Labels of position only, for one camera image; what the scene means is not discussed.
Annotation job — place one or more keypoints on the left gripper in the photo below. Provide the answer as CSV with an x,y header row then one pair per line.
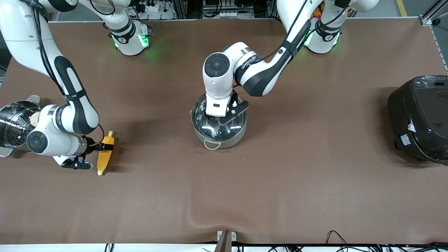
x,y
233,100

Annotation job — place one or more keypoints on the grey-green cooking pot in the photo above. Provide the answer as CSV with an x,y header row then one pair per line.
x,y
224,138

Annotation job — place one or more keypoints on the white power strip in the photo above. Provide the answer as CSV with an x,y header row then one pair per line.
x,y
155,8

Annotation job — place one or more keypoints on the white paper tag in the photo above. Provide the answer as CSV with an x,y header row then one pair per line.
x,y
411,126

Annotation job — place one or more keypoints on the metal table clamp bracket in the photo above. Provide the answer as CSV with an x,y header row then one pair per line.
x,y
225,241

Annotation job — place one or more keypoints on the white steamed bun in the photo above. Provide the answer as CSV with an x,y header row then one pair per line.
x,y
34,119

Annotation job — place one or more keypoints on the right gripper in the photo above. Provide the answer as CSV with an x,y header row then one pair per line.
x,y
91,144

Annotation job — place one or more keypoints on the brown table cover cloth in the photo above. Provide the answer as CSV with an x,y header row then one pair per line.
x,y
175,196

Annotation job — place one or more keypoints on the pile of orange bread rolls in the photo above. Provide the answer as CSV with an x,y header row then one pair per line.
x,y
317,12

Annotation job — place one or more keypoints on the aluminium profile frame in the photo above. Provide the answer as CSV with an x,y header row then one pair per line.
x,y
435,14

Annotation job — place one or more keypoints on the black electric rice cooker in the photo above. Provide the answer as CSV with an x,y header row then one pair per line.
x,y
425,119

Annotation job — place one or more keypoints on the yellow corn cob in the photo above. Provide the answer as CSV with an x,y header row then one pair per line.
x,y
104,159

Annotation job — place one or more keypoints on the glass pot lid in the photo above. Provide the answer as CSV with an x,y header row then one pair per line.
x,y
232,124

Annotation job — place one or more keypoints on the stainless steel steamer pot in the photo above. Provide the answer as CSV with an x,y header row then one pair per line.
x,y
15,129

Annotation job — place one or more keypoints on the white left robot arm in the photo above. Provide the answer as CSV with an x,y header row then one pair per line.
x,y
266,71

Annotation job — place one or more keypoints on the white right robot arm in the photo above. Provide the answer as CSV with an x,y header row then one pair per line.
x,y
75,105

